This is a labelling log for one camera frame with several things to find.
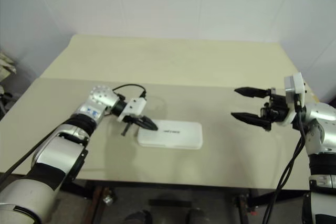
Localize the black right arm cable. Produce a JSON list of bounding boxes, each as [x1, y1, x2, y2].
[[264, 94, 309, 224]]

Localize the white rectangular box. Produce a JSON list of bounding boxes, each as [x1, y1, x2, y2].
[[136, 119, 203, 151]]

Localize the rusty brown table leg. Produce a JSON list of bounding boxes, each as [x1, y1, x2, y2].
[[90, 186, 105, 224], [237, 195, 250, 224]]

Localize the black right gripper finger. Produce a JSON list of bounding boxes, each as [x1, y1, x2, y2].
[[230, 112, 272, 131], [234, 86, 271, 99]]

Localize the dark rounded shape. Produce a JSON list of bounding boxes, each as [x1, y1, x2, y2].
[[124, 209, 153, 224]]

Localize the crumpled pale paper clutter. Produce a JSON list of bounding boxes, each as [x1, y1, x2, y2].
[[0, 50, 18, 116]]

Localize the black metal table frame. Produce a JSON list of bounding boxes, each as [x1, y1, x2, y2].
[[59, 180, 312, 224]]

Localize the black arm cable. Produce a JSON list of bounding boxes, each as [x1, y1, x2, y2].
[[264, 94, 309, 224], [0, 84, 147, 183]]

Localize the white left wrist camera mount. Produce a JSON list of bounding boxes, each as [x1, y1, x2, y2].
[[117, 97, 147, 123]]

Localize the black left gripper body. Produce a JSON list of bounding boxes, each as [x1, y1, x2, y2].
[[122, 113, 144, 127]]

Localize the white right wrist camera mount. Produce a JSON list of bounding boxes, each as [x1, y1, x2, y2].
[[277, 72, 307, 130]]

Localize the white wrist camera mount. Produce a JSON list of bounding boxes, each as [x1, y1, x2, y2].
[[277, 72, 307, 130], [117, 97, 147, 123]]

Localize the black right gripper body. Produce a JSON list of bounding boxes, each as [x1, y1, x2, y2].
[[259, 87, 291, 126]]

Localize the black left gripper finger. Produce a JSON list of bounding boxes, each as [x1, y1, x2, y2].
[[121, 120, 134, 137], [135, 115, 159, 131]]

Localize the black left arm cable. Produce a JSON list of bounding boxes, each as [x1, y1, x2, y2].
[[0, 84, 147, 183]]

